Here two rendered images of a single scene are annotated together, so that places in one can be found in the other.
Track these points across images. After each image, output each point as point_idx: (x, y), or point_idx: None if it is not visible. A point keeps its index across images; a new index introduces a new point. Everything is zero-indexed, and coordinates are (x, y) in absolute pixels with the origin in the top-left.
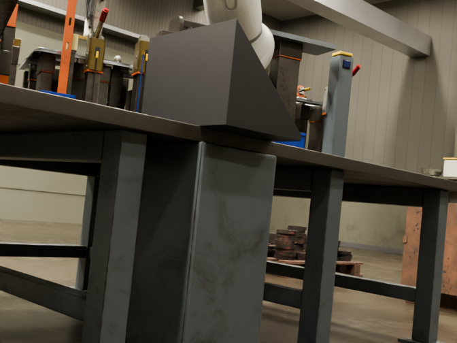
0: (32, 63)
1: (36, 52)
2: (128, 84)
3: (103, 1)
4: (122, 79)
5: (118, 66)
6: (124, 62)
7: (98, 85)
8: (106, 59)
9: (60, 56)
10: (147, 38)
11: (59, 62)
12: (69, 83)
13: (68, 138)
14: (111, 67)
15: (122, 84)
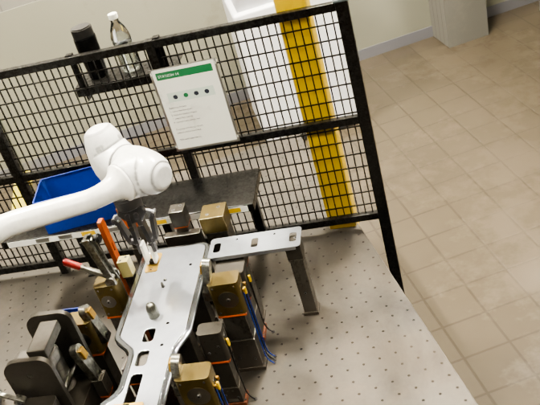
0: (243, 241)
1: (169, 248)
2: (198, 340)
3: (83, 245)
4: (149, 333)
5: (142, 317)
6: (120, 319)
7: (115, 327)
8: (126, 303)
9: (165, 266)
10: (79, 313)
11: (198, 264)
12: None
13: None
14: (159, 311)
15: (152, 339)
